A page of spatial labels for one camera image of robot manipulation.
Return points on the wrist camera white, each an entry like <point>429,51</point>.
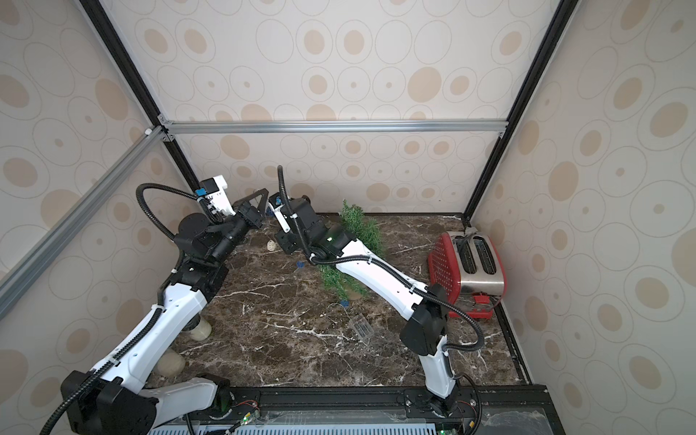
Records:
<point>275,208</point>
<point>212,197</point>

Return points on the horizontal aluminium frame bar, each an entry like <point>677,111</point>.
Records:
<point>353,126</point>

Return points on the clear jar silver lid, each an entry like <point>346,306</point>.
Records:
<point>171,364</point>

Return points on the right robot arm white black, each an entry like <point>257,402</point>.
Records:
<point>424,308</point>

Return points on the red silver toaster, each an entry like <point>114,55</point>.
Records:
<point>468,266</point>

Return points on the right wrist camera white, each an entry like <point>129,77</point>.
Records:
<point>275,208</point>

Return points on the clear jar black lid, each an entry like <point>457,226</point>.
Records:
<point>201,331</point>

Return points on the left diagonal aluminium frame bar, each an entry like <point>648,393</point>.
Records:
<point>19,280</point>

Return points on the small green christmas tree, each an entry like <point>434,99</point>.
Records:
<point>366,230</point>

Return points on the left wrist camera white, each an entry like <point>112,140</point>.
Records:
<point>212,197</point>

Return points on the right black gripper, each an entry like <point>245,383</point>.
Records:
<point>287,216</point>

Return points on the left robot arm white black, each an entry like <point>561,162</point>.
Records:
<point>157,326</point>

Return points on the clear plastic battery box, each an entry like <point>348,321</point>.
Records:
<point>362,329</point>

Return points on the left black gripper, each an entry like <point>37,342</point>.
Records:
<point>251,214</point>

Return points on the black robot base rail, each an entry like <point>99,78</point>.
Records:
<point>507,409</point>

